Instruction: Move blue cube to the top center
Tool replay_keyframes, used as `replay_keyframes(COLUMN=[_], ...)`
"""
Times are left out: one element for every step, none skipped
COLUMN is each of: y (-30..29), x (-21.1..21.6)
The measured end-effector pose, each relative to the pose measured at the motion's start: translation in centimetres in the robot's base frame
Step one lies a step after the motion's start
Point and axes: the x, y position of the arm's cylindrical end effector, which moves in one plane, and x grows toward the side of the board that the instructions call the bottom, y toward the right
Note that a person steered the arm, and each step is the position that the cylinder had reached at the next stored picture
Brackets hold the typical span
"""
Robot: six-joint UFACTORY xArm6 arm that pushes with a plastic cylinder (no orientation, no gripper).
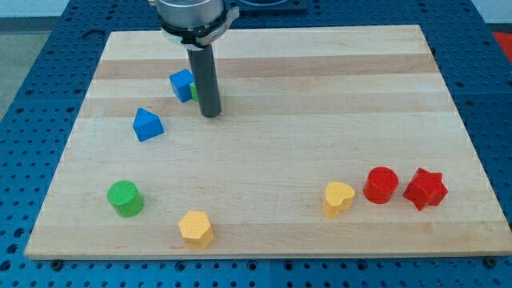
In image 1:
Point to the blue cube block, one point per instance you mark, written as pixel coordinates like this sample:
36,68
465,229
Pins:
180,84

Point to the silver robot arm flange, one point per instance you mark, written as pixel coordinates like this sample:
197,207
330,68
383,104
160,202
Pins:
195,24

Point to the light wooden board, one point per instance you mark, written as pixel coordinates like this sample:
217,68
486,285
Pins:
300,108

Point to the green block behind rod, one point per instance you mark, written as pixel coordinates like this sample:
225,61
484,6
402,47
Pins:
193,91

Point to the yellow heart block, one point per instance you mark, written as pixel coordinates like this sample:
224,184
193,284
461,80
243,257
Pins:
338,197

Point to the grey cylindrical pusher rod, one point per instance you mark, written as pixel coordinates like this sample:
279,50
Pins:
203,68

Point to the yellow hexagon block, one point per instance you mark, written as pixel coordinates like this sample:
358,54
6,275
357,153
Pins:
196,229

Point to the blue triangular prism block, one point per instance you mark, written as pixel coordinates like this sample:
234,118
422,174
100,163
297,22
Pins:
147,125

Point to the red cylinder block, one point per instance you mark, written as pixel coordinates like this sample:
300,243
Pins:
380,185

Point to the green cylinder block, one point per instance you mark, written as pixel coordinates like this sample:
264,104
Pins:
125,198

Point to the red star block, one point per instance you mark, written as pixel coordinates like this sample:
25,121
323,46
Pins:
425,189

